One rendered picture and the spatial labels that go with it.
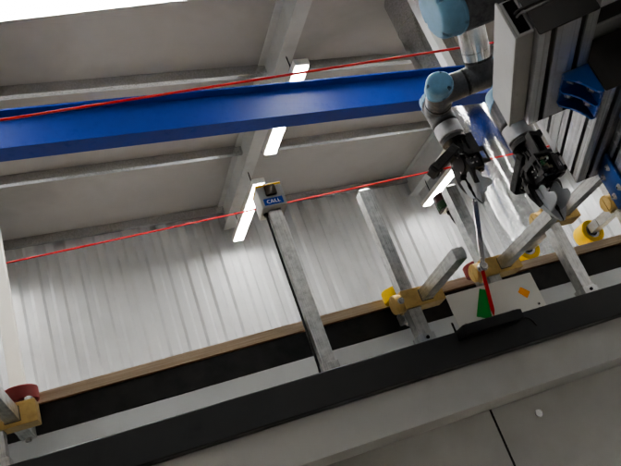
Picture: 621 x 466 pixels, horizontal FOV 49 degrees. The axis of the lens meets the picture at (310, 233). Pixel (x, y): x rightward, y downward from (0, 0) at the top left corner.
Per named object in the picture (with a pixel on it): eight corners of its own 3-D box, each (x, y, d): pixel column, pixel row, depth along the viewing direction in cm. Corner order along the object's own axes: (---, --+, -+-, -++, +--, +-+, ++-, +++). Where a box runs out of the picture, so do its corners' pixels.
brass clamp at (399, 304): (446, 297, 175) (439, 279, 177) (399, 310, 171) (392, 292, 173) (439, 306, 180) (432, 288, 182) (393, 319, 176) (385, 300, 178)
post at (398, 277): (438, 348, 169) (369, 186, 188) (426, 351, 168) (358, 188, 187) (433, 352, 172) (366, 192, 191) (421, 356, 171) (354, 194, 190)
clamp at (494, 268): (523, 266, 184) (515, 250, 186) (480, 277, 180) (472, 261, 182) (514, 275, 189) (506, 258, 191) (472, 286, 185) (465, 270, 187)
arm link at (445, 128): (438, 121, 190) (430, 138, 197) (445, 134, 188) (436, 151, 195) (461, 116, 192) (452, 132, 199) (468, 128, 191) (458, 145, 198)
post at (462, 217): (530, 338, 175) (455, 181, 194) (519, 342, 174) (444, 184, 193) (525, 343, 178) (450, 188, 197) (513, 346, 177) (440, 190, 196)
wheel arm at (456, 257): (470, 260, 153) (462, 243, 155) (456, 263, 152) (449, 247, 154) (412, 325, 191) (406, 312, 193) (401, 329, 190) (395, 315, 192)
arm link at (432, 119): (417, 92, 194) (417, 108, 202) (432, 123, 190) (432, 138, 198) (442, 81, 194) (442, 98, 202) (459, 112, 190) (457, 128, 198)
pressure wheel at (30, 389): (2, 442, 158) (-6, 394, 163) (33, 438, 165) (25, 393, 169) (21, 430, 155) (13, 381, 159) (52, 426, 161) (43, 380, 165)
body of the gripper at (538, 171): (543, 175, 153) (519, 131, 158) (527, 194, 161) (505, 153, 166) (571, 168, 156) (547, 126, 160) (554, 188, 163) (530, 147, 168)
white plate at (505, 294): (547, 305, 179) (530, 271, 183) (461, 331, 172) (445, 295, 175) (546, 306, 180) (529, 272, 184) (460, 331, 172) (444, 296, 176)
